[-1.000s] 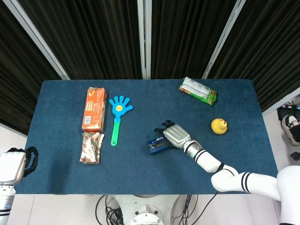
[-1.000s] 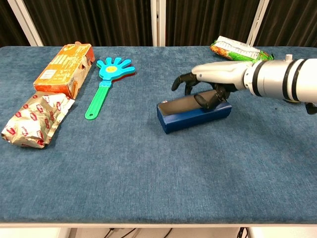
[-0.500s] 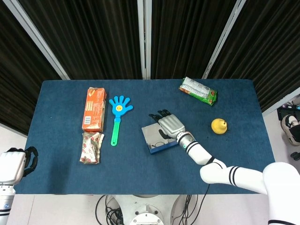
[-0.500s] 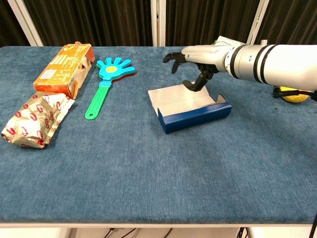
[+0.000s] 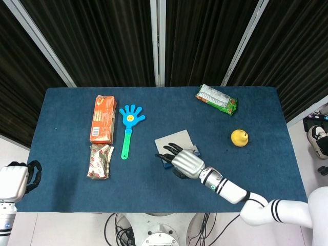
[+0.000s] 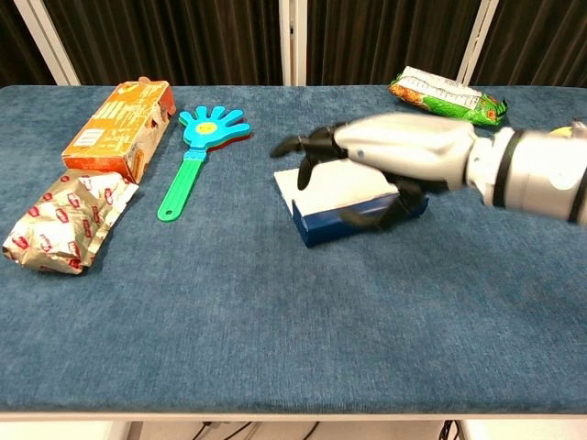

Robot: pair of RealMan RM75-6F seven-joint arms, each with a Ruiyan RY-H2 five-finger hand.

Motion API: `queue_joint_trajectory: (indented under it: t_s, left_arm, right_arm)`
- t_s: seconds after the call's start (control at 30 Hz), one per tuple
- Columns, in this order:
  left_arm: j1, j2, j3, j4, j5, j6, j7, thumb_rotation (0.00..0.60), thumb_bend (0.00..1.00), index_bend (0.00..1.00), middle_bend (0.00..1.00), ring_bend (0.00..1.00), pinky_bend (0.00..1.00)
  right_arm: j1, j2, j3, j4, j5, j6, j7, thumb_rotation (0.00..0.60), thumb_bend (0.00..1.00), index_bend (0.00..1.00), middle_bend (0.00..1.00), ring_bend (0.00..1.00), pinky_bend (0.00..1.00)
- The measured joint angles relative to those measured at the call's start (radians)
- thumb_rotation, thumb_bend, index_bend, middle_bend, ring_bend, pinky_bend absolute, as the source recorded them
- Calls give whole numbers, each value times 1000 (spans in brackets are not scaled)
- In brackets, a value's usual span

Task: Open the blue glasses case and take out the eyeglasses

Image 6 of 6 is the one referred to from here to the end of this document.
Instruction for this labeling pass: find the yellow pear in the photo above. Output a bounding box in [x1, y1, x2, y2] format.
[548, 117, 583, 138]

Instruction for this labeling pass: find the blue green hand clapper toy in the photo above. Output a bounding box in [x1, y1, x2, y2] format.
[157, 104, 252, 224]

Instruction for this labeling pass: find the orange cardboard carton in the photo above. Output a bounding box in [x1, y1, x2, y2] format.
[61, 76, 178, 184]

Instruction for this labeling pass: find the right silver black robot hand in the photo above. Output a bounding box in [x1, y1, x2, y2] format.
[269, 112, 478, 233]

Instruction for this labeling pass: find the black pleated curtain panel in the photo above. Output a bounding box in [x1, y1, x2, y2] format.
[0, 0, 59, 88]
[471, 0, 587, 88]
[43, 0, 282, 87]
[305, 0, 482, 87]

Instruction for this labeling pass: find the green white snack packet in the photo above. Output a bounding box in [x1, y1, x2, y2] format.
[388, 65, 510, 128]

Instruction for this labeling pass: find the white frame post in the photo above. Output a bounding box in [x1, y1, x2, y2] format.
[457, 0, 500, 87]
[278, 0, 308, 87]
[12, 0, 82, 87]

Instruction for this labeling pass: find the gold red crumpled snack bag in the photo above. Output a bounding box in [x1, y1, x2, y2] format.
[1, 168, 139, 276]

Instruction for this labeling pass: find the blue fabric table cover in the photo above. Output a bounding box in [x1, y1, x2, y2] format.
[0, 84, 587, 416]

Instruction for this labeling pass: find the blue printed cardboard box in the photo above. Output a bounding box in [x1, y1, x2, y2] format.
[273, 158, 431, 248]

